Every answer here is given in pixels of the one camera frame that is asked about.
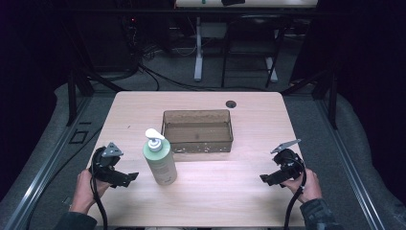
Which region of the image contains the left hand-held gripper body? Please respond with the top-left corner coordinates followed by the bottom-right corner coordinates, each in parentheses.
top-left (90, 142), bottom-right (130, 189)

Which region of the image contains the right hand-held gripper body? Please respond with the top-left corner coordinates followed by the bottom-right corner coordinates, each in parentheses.
top-left (270, 138), bottom-right (306, 186)

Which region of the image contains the green pump bottle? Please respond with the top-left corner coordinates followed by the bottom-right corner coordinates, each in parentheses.
top-left (142, 127), bottom-right (178, 187)

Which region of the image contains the brown translucent plastic bin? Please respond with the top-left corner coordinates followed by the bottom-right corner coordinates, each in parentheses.
top-left (160, 108), bottom-right (235, 154)

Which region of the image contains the person's right hand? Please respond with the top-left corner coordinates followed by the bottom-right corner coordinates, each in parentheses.
top-left (281, 169), bottom-right (323, 204)

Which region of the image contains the person's left hand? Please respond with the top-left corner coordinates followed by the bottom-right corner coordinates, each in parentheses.
top-left (69, 169), bottom-right (112, 216)

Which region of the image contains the black metal stand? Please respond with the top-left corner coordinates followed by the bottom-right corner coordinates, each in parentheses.
top-left (280, 62), bottom-right (340, 130)
top-left (64, 67), bottom-right (126, 127)

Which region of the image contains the white desk leg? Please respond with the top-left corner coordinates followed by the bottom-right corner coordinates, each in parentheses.
top-left (193, 15), bottom-right (205, 82)
top-left (264, 57), bottom-right (279, 84)

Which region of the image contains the black power strip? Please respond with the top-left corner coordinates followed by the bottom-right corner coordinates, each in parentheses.
top-left (122, 14), bottom-right (142, 72)

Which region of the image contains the black chair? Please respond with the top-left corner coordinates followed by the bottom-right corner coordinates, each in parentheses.
top-left (220, 12), bottom-right (289, 89)

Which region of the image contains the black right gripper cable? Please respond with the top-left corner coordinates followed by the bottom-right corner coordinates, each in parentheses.
top-left (282, 156), bottom-right (308, 230)

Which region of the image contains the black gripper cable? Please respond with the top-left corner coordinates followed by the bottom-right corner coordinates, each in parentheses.
top-left (89, 148), bottom-right (109, 230)
top-left (282, 156), bottom-right (308, 230)

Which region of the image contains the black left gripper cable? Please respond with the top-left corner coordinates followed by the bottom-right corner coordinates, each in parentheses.
top-left (89, 148), bottom-right (109, 230)

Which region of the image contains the aluminium floor rail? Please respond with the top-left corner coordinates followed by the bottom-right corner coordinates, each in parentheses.
top-left (315, 95), bottom-right (388, 230)
top-left (2, 95), bottom-right (94, 230)

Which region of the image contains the black floor cable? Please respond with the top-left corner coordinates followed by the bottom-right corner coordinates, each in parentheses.
top-left (136, 60), bottom-right (267, 93)

